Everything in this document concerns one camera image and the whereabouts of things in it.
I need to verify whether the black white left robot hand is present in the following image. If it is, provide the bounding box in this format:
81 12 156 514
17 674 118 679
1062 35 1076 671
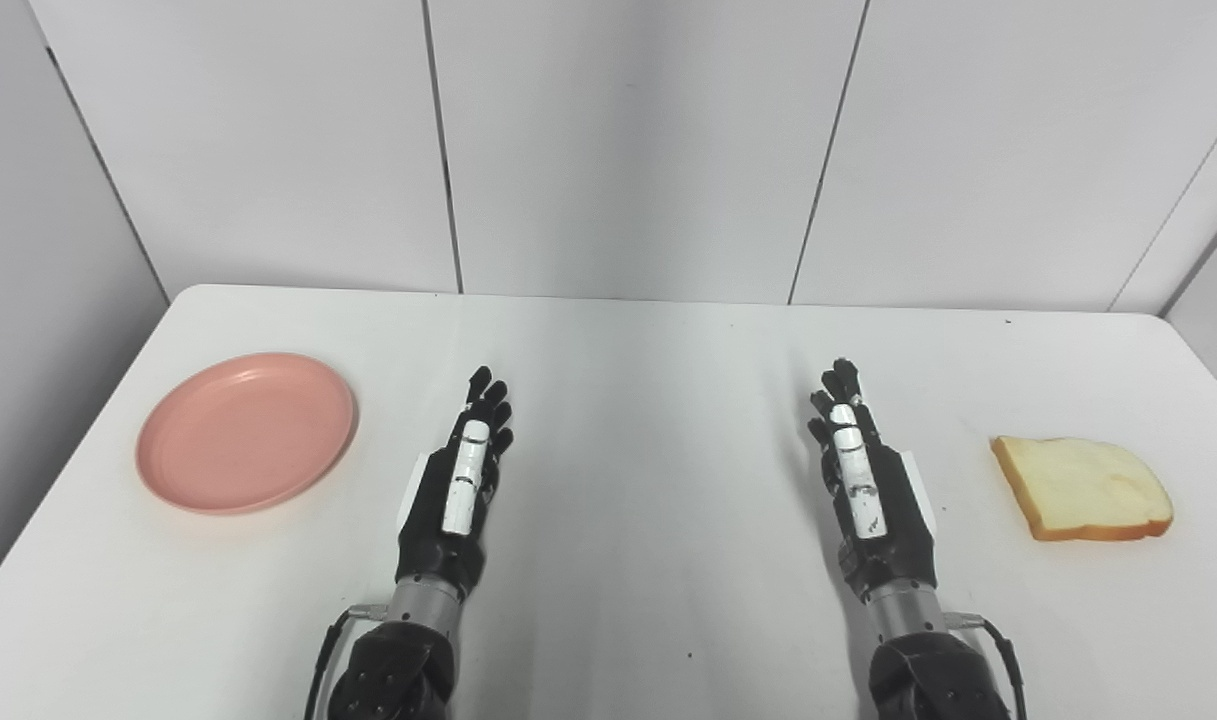
396 366 515 601

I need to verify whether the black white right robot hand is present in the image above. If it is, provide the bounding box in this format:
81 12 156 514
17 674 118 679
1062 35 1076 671
808 357 939 601

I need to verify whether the slice of white bread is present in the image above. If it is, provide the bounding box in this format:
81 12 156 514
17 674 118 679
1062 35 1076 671
990 435 1174 543

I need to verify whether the pink round plate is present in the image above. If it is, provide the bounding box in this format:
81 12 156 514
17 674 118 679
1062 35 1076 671
135 352 359 516

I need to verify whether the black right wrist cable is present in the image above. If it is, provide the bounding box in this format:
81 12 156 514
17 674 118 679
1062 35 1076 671
948 612 1029 720

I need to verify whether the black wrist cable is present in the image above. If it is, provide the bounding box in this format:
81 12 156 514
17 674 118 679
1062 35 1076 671
304 604 389 720
948 612 1029 720

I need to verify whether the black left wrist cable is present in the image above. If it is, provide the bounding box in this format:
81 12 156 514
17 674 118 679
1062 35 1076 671
304 604 389 720

